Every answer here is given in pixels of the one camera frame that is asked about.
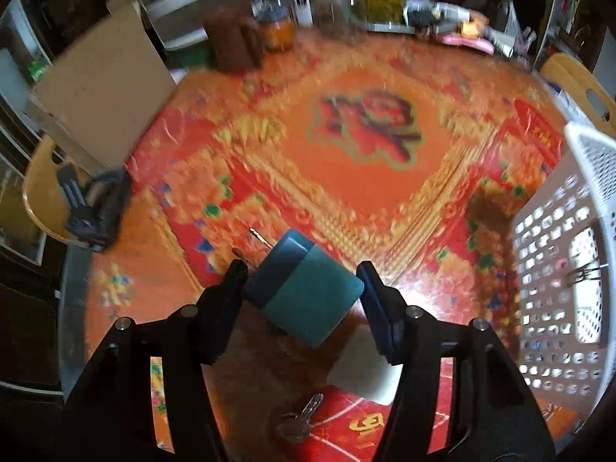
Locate white perforated plastic basket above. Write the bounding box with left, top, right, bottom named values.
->
left=512, top=122, right=616, bottom=417

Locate light blue charger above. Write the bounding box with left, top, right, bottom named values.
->
left=244, top=228, right=364, bottom=348

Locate white square charger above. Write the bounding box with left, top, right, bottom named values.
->
left=327, top=324, right=402, bottom=406

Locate silver key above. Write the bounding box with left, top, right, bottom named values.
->
left=275, top=393, right=324, bottom=443

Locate black phone stand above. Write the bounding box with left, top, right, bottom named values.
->
left=56, top=164, right=132, bottom=251

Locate wooden chair left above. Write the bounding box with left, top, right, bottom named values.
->
left=22, top=136, right=84, bottom=246

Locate wooden chair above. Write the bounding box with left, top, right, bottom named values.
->
left=22, top=136, right=84, bottom=246
left=540, top=52, right=615, bottom=137

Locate cardboard box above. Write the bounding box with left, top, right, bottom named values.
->
left=25, top=3, right=176, bottom=174

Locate wooden chair right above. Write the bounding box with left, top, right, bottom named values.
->
left=540, top=52, right=615, bottom=137

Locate brown ceramic mug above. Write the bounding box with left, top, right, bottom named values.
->
left=204, top=3, right=265, bottom=74

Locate orange sauce jar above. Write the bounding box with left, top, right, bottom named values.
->
left=257, top=6, right=295, bottom=51

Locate empty glass jar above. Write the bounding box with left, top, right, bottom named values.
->
left=313, top=0, right=351, bottom=30

